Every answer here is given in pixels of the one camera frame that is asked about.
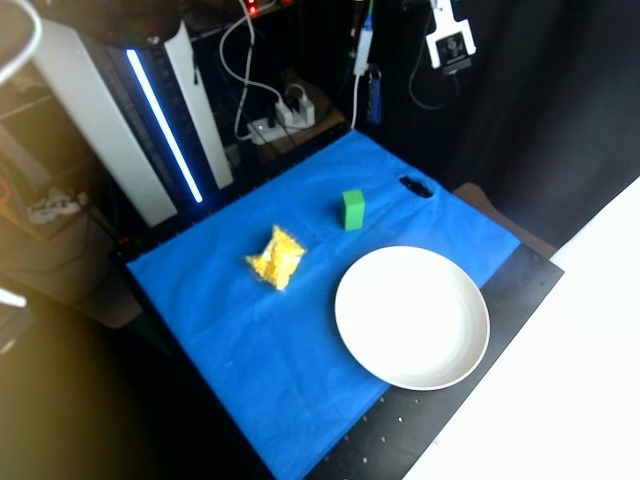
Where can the dark rounded housing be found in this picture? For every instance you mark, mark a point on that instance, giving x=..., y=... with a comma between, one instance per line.
x=130, y=25

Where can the white round plate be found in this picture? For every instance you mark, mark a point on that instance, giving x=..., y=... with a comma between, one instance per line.
x=410, y=320

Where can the black curtain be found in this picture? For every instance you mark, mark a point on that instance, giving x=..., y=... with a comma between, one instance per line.
x=550, y=125

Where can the green block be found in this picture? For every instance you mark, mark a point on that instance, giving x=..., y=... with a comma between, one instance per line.
x=354, y=212

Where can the device with red lights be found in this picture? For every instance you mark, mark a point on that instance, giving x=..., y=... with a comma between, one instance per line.
x=255, y=7

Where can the white power strip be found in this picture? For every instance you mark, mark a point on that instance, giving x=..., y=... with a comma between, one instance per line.
x=295, y=112

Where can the bag of yellow beads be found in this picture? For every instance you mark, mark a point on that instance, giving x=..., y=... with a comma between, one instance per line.
x=277, y=257

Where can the blue non-woven bag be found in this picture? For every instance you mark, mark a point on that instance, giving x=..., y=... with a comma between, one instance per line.
x=300, y=350

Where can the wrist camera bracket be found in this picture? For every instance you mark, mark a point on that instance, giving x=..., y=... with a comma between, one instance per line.
x=452, y=47

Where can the white tower with blue light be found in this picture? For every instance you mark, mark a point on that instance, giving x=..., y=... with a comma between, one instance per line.
x=100, y=125

